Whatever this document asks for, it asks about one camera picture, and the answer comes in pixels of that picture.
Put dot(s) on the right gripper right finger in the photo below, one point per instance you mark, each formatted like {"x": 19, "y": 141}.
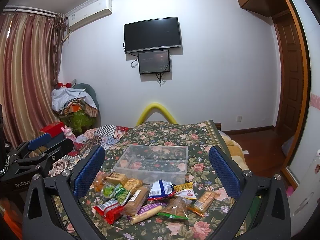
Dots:
{"x": 261, "y": 208}

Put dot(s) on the clear plastic storage bin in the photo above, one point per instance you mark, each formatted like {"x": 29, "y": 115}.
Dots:
{"x": 152, "y": 163}

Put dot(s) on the long brown bread pack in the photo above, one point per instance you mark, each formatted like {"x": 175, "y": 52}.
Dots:
{"x": 134, "y": 204}

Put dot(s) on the small black wall monitor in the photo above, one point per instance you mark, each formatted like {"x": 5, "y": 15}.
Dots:
{"x": 154, "y": 62}

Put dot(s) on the orange snack pack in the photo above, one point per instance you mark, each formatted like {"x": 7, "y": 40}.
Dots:
{"x": 99, "y": 181}

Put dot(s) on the beige fleece blanket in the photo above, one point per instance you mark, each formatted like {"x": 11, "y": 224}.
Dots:
{"x": 235, "y": 150}

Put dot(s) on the white air conditioner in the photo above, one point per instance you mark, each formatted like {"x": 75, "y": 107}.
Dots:
{"x": 89, "y": 14}

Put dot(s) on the green pea snack bag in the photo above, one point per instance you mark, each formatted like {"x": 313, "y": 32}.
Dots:
{"x": 121, "y": 194}

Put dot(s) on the pink plush toy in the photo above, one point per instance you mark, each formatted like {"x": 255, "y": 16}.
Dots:
{"x": 68, "y": 133}

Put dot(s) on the green jelly cup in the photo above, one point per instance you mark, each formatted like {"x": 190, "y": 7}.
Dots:
{"x": 108, "y": 190}

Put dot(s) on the blue white snack bag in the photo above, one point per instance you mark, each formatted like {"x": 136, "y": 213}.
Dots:
{"x": 161, "y": 189}

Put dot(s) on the striped red gold curtain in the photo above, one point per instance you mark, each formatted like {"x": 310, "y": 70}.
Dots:
{"x": 31, "y": 47}

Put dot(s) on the golden cracker pack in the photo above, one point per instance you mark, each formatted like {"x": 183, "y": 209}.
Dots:
{"x": 133, "y": 185}

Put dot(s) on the pile of clothes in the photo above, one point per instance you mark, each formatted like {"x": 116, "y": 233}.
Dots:
{"x": 76, "y": 105}

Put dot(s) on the white wall socket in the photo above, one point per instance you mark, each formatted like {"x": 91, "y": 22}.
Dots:
{"x": 239, "y": 118}

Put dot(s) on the wafer biscuit pack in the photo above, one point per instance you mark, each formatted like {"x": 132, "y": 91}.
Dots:
{"x": 203, "y": 203}

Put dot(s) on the floral green bedspread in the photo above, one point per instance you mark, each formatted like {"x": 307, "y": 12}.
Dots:
{"x": 199, "y": 138}

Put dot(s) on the red snack bag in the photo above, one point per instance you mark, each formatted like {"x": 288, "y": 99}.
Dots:
{"x": 110, "y": 211}

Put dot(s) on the red box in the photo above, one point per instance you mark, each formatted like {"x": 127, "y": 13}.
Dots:
{"x": 53, "y": 129}

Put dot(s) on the patchwork quilt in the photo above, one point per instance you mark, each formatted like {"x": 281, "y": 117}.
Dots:
{"x": 105, "y": 136}

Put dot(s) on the square cracker pack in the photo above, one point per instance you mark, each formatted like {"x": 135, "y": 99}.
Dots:
{"x": 117, "y": 178}

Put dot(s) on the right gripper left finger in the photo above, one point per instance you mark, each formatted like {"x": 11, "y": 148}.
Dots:
{"x": 41, "y": 218}

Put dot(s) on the yellow foam bed rail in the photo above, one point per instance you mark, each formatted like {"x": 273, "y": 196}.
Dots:
{"x": 153, "y": 108}

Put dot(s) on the brown wooden door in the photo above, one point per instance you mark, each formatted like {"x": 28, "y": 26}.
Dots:
{"x": 291, "y": 76}

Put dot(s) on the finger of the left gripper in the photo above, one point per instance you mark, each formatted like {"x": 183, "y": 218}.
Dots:
{"x": 39, "y": 141}
{"x": 50, "y": 152}

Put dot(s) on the black wall television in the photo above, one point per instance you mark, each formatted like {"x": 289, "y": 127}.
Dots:
{"x": 152, "y": 34}

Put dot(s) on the purple biscuit pack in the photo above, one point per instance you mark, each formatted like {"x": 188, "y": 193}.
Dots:
{"x": 146, "y": 212}

